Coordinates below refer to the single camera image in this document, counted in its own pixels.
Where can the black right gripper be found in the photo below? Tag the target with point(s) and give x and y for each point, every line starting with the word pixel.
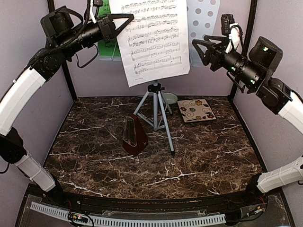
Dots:
pixel 217 49

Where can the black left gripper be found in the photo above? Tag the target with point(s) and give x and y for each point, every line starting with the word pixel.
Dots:
pixel 108 27

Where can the green sheet music page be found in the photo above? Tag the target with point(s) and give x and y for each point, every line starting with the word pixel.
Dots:
pixel 108 51

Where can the light blue music stand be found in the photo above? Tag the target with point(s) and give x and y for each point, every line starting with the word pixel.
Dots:
pixel 201 18

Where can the white sheet music page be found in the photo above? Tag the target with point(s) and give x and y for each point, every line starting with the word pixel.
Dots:
pixel 155 44

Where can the red wooden metronome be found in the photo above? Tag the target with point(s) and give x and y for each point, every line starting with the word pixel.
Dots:
pixel 135 139

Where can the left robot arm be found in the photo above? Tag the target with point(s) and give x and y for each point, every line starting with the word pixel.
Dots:
pixel 67 32

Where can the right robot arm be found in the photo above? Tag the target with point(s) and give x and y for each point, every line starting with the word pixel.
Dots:
pixel 255 72

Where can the floral square plate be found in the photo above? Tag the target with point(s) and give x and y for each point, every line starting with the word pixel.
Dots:
pixel 195 110

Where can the celadon green bowl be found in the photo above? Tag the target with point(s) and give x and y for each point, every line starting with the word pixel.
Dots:
pixel 170 98

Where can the small circuit board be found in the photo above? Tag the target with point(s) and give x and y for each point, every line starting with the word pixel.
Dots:
pixel 77 218

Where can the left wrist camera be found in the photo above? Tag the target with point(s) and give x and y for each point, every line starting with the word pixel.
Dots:
pixel 93 9

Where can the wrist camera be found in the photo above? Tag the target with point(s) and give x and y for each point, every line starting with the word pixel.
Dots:
pixel 93 9
pixel 233 31

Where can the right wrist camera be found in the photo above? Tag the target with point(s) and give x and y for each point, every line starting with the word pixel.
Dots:
pixel 233 31

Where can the black front rail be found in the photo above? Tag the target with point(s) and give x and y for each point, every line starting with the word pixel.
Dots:
pixel 219 203

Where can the white slotted cable duct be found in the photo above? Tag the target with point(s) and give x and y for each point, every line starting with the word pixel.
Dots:
pixel 115 219

